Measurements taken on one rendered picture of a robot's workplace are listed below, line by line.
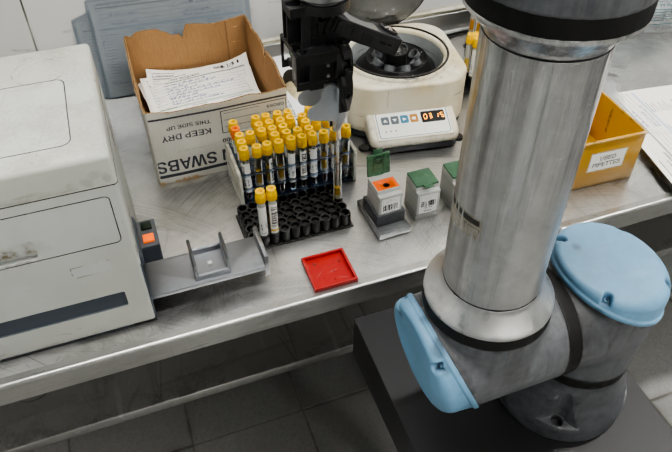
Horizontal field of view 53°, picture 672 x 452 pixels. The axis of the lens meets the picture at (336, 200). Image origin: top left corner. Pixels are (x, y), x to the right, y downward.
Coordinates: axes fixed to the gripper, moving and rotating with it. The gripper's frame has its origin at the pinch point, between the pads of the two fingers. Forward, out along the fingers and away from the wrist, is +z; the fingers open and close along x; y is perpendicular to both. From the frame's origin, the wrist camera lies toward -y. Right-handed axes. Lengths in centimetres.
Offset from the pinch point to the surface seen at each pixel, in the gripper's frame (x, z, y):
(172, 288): 11.1, 14.2, 29.0
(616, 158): 10.2, 12.9, -46.8
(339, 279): 14.7, 18.0, 5.3
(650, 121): -1, 17, -65
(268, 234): 4.0, 15.7, 13.0
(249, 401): -25, 106, 16
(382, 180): 3.9, 10.6, -6.1
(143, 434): -25, 106, 45
